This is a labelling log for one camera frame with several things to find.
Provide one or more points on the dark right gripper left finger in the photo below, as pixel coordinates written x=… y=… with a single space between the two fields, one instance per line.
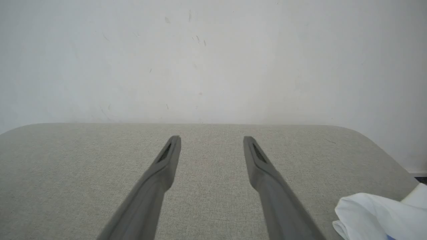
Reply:
x=150 y=200

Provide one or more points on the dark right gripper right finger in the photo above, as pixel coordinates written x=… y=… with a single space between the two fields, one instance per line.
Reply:
x=280 y=206

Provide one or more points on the white shirt with blue sleeves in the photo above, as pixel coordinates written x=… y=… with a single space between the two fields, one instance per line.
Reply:
x=380 y=216

